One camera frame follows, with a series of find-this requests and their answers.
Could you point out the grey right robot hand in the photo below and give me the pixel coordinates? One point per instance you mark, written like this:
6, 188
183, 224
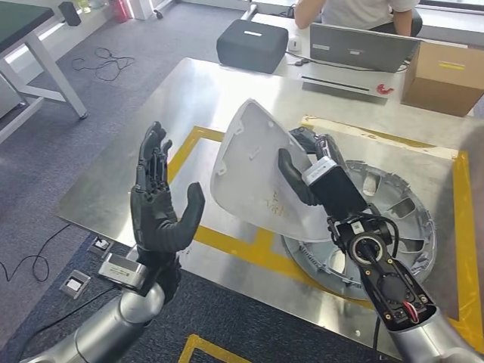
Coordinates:
294, 180

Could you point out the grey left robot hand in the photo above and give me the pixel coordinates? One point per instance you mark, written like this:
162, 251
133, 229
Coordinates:
155, 220

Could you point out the white plastic shell part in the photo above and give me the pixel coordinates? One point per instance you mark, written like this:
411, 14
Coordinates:
249, 175

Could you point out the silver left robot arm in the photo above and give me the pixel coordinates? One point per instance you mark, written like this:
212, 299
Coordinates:
106, 325

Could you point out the steel workbench table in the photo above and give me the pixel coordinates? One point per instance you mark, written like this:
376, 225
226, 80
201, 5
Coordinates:
151, 100

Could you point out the metal floor socket box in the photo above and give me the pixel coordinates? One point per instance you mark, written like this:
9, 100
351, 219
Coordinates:
75, 284
100, 247

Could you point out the yellow tape double rectangle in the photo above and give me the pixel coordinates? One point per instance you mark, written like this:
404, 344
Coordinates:
264, 248

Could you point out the white desk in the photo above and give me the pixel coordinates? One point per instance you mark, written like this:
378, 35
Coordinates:
298, 62

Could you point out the white computer mouse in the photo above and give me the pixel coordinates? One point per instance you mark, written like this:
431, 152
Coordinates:
294, 44

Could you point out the black zip case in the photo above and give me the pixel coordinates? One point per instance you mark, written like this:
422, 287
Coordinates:
251, 47

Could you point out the yellow tape square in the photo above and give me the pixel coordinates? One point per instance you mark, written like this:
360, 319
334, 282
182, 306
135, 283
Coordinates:
215, 348

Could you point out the grey laptop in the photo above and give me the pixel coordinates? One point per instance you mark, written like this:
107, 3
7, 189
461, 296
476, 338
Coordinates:
359, 47

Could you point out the silver wheel hubcap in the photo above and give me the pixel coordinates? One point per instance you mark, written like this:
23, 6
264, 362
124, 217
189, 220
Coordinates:
425, 220

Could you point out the person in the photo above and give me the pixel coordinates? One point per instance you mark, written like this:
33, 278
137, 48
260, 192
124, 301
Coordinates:
359, 10

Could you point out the red container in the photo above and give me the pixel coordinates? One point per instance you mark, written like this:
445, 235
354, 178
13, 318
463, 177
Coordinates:
118, 10

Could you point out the cardboard box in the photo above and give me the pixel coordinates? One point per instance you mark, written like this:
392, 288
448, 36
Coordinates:
442, 80

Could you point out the black speaker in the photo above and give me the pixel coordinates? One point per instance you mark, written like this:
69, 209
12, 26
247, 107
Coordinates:
69, 13

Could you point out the white table with green top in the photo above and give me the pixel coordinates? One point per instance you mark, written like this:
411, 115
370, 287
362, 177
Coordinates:
23, 20

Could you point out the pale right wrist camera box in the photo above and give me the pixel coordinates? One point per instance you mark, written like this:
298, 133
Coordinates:
336, 193

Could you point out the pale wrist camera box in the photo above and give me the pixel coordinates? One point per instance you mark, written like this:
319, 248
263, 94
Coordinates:
336, 193
121, 273

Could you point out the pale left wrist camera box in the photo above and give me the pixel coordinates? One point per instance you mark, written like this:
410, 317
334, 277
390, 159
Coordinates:
121, 273

